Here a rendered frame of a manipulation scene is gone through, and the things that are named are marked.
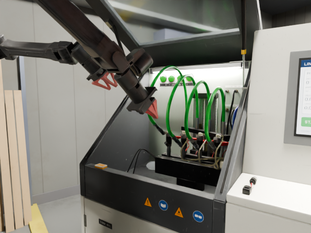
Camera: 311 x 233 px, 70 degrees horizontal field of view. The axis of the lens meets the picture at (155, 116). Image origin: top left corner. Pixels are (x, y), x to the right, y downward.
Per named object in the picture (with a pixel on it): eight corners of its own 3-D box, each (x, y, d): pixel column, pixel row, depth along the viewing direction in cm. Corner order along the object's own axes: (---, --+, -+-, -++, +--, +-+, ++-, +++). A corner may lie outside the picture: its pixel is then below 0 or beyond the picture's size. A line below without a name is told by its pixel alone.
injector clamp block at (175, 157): (154, 186, 109) (154, 156, 108) (164, 179, 118) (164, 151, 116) (224, 205, 91) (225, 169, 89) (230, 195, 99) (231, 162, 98)
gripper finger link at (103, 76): (114, 83, 96) (98, 67, 92) (124, 79, 91) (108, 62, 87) (106, 95, 93) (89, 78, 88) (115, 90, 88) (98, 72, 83)
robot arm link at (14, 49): (2, 60, 104) (-16, 39, 96) (11, 53, 107) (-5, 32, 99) (74, 68, 89) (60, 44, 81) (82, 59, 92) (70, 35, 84)
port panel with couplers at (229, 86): (219, 137, 119) (221, 79, 116) (221, 136, 122) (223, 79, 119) (245, 140, 112) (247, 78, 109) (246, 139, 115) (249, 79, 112)
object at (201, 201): (85, 197, 106) (84, 165, 105) (92, 193, 110) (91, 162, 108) (211, 245, 73) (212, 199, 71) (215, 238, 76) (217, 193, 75)
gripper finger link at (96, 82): (111, 85, 98) (96, 69, 94) (121, 81, 93) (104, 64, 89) (103, 95, 94) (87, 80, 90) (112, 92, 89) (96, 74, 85)
